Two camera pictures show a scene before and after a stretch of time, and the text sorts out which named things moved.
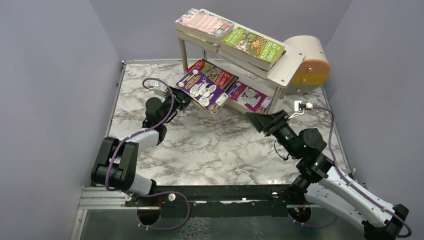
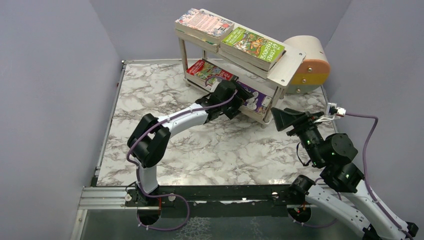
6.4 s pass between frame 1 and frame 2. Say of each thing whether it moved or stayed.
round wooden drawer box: stayed
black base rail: stayed
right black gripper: moved
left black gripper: moved
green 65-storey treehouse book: stayed
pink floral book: stayed
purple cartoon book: moved
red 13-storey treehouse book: stayed
